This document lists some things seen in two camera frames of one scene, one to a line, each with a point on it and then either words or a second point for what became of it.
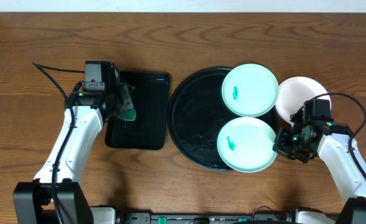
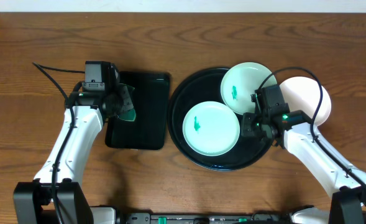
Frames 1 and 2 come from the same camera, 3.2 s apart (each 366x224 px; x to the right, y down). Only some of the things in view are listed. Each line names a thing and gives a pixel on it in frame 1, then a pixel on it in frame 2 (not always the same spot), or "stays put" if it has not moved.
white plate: (294, 93) stays put
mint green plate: (245, 144) to (211, 128)
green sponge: (129, 114) stays put
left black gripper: (124, 101) stays put
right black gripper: (280, 146) to (247, 130)
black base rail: (141, 218) stays put
